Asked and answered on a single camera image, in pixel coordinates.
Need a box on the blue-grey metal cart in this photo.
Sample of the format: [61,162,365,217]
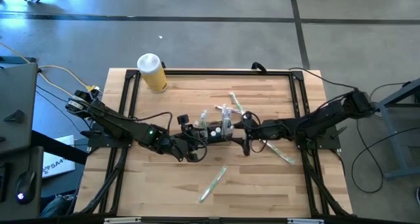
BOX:
[362,78,420,181]

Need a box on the dark side desk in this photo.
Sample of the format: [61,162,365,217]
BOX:
[0,146,45,220]

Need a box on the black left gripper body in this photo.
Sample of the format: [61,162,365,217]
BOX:
[170,114,201,162]

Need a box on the grey equipment case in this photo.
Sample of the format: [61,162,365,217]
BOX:
[0,62,39,154]

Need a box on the black cart cable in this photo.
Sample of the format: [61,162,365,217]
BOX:
[369,81,413,102]

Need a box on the yellow cable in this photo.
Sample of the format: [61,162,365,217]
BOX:
[38,73,75,97]
[37,64,101,94]
[0,41,31,64]

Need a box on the black keyboard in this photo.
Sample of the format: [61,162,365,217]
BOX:
[0,163,10,204]

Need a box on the black wire caddy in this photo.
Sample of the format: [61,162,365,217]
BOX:
[196,120,234,143]

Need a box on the looped black floor cable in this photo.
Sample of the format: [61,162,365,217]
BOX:
[350,127,420,194]

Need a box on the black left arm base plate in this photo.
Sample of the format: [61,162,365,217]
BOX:
[80,129,132,149]

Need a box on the yellow wipes canister white lid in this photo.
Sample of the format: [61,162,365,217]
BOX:
[136,53,169,94]

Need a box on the white table bracket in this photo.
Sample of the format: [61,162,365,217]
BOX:
[104,217,142,224]
[287,218,325,224]

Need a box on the white printed box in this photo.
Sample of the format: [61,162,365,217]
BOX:
[41,134,77,179]

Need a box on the blue toothbrush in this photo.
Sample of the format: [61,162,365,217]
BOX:
[221,102,230,135]

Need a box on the black diagonal beam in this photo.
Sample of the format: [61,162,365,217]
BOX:
[30,130,90,166]

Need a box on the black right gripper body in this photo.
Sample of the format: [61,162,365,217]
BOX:
[241,112,268,156]

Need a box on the black strap handle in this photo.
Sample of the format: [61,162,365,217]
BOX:
[251,61,268,74]

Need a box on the pale toothbrush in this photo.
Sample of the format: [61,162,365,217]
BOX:
[214,104,238,114]

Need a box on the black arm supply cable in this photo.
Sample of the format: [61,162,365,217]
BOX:
[288,67,360,91]

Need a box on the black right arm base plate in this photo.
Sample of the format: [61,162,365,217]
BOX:
[293,125,348,151]

